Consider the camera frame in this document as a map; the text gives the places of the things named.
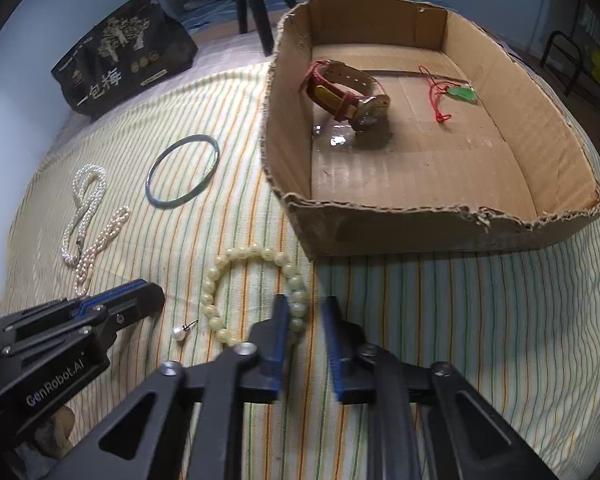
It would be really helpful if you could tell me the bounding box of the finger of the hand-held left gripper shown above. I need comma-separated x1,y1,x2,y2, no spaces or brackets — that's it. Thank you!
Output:
80,286,166,356
72,279,152,317

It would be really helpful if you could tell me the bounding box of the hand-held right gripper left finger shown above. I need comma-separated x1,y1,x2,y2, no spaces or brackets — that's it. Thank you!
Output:
45,294,291,480

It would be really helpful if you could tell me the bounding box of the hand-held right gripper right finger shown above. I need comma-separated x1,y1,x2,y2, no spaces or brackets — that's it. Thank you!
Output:
321,296,561,480

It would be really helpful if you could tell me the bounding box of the cream beaded bracelet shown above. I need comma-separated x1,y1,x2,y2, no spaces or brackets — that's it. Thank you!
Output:
202,244,310,347

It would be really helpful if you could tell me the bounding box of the shallow cardboard box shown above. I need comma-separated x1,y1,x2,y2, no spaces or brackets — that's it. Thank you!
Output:
260,0,600,259

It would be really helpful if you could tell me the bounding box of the person's left hand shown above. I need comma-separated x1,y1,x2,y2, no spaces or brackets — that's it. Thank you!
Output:
32,404,76,461

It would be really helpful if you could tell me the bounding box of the pearl earring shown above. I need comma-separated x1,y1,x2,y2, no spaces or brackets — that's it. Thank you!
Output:
172,320,200,343

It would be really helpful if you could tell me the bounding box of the striped yellow bedsheet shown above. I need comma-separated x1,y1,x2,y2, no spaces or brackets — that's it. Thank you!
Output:
0,60,600,480

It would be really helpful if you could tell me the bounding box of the green bangle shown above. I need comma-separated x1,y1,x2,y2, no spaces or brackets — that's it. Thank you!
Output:
146,134,220,207

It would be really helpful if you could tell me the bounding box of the black snack bag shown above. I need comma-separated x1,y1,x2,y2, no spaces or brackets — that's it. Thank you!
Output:
50,0,199,121

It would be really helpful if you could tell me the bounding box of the blue checked sheet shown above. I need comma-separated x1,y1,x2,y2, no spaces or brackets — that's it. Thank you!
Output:
180,0,431,36

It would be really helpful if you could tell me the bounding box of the white pearl necklace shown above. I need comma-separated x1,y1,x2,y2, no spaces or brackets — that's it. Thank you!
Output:
60,164,132,296

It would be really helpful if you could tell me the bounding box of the red strap wristwatch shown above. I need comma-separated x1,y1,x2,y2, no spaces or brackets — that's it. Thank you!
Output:
305,59,392,133

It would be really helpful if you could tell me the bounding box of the green pendant with red cord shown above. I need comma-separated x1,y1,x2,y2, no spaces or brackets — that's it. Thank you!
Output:
419,65,481,123

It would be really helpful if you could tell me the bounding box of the black metal frame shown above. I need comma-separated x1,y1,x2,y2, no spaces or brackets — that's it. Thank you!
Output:
540,31,583,98

